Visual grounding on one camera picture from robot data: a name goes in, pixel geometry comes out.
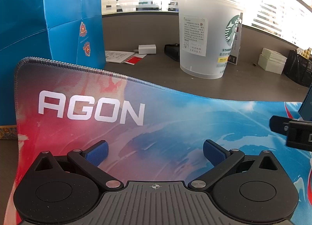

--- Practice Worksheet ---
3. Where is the white paper leaflet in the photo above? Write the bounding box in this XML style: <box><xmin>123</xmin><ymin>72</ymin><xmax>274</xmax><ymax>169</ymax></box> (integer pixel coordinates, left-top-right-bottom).
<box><xmin>105</xmin><ymin>50</ymin><xmax>134</xmax><ymax>63</ymax></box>

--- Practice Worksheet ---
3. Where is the teal folding storage box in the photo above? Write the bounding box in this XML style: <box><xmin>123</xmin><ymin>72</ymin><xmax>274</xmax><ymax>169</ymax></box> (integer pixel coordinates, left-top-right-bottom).
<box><xmin>298</xmin><ymin>90</ymin><xmax>312</xmax><ymax>121</ymax></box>

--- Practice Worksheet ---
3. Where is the white paper box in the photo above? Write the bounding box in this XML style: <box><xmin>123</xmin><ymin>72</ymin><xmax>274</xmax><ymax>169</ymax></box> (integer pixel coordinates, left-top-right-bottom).
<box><xmin>258</xmin><ymin>54</ymin><xmax>287</xmax><ymax>74</ymax></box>

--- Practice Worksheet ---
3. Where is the small black box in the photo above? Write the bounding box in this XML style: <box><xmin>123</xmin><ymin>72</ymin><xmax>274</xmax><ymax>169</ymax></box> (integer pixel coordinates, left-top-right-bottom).
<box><xmin>164</xmin><ymin>43</ymin><xmax>181</xmax><ymax>62</ymax></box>

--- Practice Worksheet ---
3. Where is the white printed box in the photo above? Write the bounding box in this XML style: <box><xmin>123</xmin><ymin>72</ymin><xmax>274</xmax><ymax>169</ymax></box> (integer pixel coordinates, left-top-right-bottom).
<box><xmin>228</xmin><ymin>13</ymin><xmax>244</xmax><ymax>66</ymax></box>

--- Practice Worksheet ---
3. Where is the blue paper bag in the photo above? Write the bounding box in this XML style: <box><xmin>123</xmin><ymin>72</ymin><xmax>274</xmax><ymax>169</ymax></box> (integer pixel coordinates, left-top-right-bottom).
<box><xmin>0</xmin><ymin>0</ymin><xmax>107</xmax><ymax>140</ymax></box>

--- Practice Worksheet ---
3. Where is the black mesh basket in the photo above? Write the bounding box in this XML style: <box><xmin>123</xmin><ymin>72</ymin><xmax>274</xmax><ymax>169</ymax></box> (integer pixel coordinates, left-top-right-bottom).
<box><xmin>284</xmin><ymin>49</ymin><xmax>312</xmax><ymax>88</ymax></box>

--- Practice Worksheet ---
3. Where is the frosted plastic cup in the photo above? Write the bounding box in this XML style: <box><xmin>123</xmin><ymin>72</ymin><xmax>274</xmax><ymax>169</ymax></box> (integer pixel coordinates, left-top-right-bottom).
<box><xmin>172</xmin><ymin>0</ymin><xmax>245</xmax><ymax>79</ymax></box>

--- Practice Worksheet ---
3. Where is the printed gaming mouse mat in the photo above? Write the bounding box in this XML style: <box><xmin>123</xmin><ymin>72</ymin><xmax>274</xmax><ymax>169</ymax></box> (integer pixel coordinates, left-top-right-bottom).
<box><xmin>13</xmin><ymin>56</ymin><xmax>312</xmax><ymax>225</ymax></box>

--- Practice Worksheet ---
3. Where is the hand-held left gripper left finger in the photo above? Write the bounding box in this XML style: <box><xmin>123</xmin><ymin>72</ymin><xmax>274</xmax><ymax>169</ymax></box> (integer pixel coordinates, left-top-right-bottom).
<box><xmin>34</xmin><ymin>140</ymin><xmax>123</xmax><ymax>189</ymax></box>

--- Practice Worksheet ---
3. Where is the white note stack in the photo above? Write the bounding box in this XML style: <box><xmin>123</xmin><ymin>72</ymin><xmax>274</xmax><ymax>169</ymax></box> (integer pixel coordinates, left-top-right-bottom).
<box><xmin>261</xmin><ymin>48</ymin><xmax>288</xmax><ymax>63</ymax></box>

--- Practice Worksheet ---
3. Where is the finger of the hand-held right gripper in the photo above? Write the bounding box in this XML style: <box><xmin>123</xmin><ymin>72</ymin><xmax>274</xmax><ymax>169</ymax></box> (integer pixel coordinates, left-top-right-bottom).
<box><xmin>269</xmin><ymin>115</ymin><xmax>312</xmax><ymax>151</ymax></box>

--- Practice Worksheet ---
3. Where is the white charger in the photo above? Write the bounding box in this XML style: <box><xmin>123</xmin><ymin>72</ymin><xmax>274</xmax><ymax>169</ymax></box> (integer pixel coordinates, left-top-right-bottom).
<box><xmin>138</xmin><ymin>44</ymin><xmax>156</xmax><ymax>55</ymax></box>

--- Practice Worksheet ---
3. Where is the red and white card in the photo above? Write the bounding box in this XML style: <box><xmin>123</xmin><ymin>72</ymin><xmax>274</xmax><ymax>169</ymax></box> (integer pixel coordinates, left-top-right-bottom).
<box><xmin>123</xmin><ymin>54</ymin><xmax>148</xmax><ymax>65</ymax></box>

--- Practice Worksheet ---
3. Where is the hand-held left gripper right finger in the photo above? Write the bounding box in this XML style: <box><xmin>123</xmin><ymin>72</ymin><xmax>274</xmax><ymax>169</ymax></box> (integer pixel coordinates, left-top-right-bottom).
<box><xmin>188</xmin><ymin>139</ymin><xmax>278</xmax><ymax>189</ymax></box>

